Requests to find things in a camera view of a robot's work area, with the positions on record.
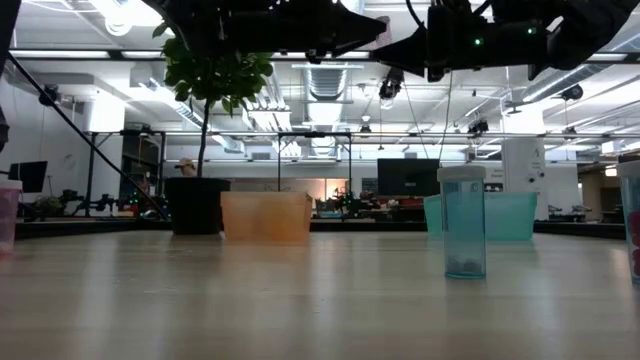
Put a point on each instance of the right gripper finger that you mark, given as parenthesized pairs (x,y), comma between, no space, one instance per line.
(412,50)

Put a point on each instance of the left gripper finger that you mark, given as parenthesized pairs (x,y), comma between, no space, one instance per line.
(350,27)

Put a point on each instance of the teal pill bottle grey pills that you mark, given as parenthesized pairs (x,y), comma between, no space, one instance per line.
(462,225)

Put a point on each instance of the teal pill bottle red pills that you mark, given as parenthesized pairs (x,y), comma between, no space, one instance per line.
(631,225)

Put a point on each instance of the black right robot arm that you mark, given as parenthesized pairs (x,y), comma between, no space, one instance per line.
(590,30)

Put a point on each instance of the teal translucent plastic bin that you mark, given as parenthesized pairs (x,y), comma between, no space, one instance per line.
(510,217)

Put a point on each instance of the orange translucent plastic bin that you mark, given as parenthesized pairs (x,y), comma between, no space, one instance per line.
(265,217)

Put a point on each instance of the black ceiling spotlight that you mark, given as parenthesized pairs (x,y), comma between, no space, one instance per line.
(50,95)
(391,85)
(572,92)

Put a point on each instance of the white pillar sign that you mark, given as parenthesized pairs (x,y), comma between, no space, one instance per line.
(522,165)

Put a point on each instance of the large black television screen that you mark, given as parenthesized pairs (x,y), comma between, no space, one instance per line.
(407,177)

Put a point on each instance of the person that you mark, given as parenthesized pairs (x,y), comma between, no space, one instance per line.
(186,167)

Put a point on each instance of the green potted plant black pot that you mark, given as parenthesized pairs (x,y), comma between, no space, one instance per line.
(197,205)

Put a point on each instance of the dark shelf unit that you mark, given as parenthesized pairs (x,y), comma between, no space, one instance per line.
(142,170)

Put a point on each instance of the small black monitor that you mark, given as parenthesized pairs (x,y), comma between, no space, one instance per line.
(27,176)

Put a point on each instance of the silver ceiling duct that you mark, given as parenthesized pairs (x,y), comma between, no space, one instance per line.
(326,82)

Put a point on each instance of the black rack frame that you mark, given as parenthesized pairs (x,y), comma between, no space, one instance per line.
(314,134)

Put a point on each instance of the black aluminium table frame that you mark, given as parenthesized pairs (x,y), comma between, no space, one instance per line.
(350,226)

